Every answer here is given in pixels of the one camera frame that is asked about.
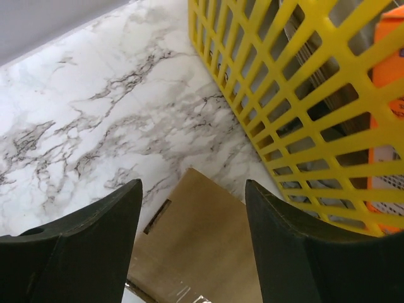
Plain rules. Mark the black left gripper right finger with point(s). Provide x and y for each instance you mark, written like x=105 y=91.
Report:
x=300 y=258

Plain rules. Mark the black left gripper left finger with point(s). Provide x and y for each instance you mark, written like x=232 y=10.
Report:
x=81 y=257

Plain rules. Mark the brown cardboard express box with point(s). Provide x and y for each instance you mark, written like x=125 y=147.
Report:
x=197 y=248

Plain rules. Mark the yellow plastic shopping basket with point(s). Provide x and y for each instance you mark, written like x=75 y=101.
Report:
x=318 y=88

